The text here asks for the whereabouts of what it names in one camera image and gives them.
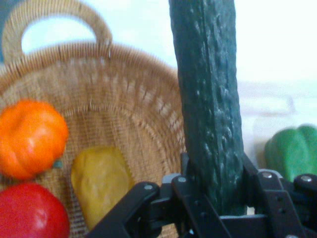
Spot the red toy tomato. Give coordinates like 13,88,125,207
0,182,71,238

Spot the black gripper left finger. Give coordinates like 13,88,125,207
86,153,232,238

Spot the dark green toy cucumber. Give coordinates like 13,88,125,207
168,0,249,217

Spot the woven wicker basket with handles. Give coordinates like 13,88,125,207
0,0,187,238

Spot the yellow-brown pepper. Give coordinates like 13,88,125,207
70,145,136,232

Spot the green toy bell pepper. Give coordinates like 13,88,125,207
263,123,317,183

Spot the orange toy tomato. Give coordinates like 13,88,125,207
0,99,70,180

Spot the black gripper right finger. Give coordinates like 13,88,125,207
240,153,317,238

